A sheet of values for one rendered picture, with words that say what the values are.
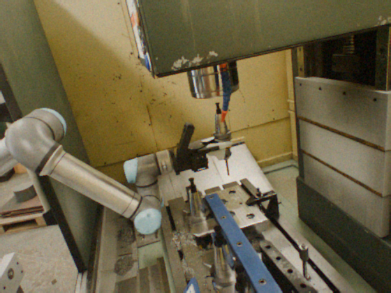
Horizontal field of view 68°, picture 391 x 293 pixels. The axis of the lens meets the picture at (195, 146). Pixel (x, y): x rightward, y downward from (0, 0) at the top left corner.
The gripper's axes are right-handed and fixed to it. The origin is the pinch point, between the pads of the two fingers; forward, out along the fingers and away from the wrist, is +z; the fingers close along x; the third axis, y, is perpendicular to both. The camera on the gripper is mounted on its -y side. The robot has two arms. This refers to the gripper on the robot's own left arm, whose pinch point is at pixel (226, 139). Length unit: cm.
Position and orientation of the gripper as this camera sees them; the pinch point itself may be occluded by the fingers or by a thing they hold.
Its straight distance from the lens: 100.2
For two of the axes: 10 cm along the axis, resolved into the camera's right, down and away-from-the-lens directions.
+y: 1.9, 9.1, 3.6
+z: 9.5, -2.6, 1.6
